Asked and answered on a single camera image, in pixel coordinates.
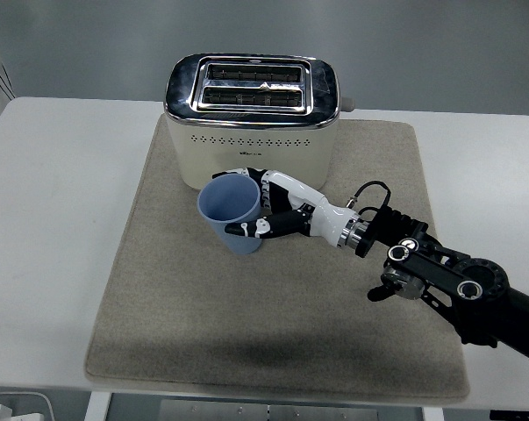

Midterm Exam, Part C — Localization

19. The blue ribbed plastic cup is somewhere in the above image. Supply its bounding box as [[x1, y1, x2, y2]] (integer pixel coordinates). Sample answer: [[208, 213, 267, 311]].
[[197, 175, 263, 255]]

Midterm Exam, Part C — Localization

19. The white plastic bin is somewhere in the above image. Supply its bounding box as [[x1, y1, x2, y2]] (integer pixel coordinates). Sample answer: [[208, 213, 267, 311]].
[[0, 391, 54, 421]]

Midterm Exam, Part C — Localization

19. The beige felt mat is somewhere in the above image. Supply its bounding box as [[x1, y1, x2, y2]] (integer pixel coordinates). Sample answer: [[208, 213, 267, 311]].
[[83, 114, 470, 400]]

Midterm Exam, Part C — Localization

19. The white chrome two-slot toaster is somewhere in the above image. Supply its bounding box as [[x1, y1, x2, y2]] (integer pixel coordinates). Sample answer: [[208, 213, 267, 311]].
[[162, 53, 355, 192]]

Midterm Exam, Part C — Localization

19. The black device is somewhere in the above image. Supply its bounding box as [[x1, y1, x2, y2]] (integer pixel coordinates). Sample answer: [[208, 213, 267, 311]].
[[490, 409, 529, 421]]

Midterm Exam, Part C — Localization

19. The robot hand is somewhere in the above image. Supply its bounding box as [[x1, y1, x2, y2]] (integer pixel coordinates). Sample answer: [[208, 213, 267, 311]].
[[211, 167, 358, 249]]

